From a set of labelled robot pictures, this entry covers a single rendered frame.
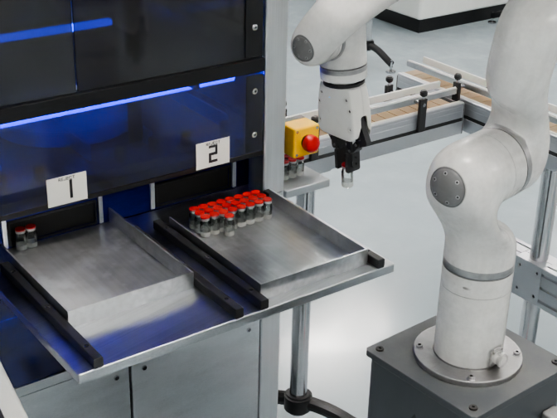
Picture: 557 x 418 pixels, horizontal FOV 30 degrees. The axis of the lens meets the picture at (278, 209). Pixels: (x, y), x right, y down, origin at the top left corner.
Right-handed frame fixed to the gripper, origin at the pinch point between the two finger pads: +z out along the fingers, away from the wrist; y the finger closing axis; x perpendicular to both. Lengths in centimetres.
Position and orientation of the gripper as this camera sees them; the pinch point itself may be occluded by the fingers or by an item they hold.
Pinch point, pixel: (347, 158)
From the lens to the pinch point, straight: 192.4
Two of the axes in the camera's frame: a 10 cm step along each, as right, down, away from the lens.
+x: 7.9, -3.2, 5.2
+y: 6.1, 3.2, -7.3
